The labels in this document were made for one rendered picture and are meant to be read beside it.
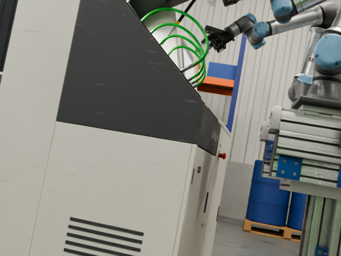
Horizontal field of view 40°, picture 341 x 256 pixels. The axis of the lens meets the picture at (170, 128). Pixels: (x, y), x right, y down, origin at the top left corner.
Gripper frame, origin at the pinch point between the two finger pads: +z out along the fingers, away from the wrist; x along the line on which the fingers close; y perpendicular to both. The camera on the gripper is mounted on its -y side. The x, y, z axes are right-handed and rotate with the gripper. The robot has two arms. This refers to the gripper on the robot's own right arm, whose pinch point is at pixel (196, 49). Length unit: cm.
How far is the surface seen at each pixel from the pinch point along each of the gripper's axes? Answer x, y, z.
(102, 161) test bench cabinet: -43, 54, 68
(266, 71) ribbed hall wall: 530, -277, -210
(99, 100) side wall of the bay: -51, 35, 56
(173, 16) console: -6.3, -23.3, -0.5
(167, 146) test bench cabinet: -43, 65, 44
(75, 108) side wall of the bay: -51, 32, 66
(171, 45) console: -0.4, -11.1, 9.2
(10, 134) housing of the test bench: -48, 23, 95
